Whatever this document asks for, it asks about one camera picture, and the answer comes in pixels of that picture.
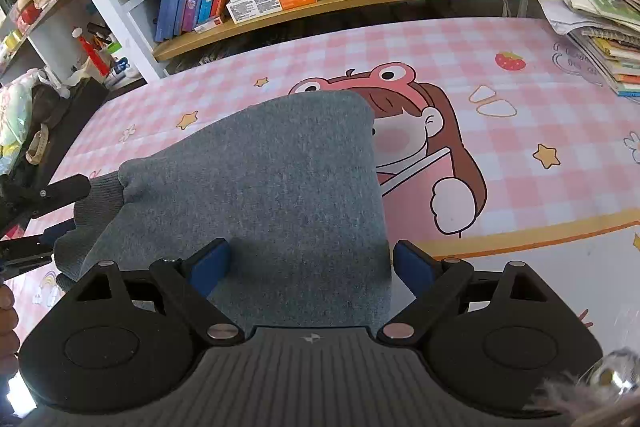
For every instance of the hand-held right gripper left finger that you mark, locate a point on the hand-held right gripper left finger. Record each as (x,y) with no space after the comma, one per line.
(212,264)

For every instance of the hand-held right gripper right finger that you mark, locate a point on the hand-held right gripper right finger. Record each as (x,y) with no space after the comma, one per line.
(415,267)

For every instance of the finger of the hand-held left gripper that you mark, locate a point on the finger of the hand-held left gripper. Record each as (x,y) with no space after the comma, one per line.
(60,192)
(30,249)

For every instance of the grey knit sweater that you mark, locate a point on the grey knit sweater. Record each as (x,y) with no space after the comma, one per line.
(250,182)

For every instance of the person's left hand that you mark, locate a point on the person's left hand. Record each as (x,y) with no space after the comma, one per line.
(6,332)

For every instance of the beige wristwatch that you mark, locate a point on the beige wristwatch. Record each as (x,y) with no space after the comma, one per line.
(37,147)

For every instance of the pale green plush bag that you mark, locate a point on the pale green plush bag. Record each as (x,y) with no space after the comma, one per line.
(15,117)

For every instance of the pen holder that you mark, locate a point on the pen holder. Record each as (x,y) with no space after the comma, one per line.
(105,39)

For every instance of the pink checked cartoon table mat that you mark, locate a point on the pink checked cartoon table mat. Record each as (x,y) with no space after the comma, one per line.
(525,107)

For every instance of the grey furry charm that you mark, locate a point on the grey furry charm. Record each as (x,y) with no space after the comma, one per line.
(575,394)

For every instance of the small red white box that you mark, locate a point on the small red white box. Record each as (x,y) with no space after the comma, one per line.
(207,24)

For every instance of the stack of booklets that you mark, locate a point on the stack of booklets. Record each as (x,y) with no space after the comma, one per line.
(595,7)

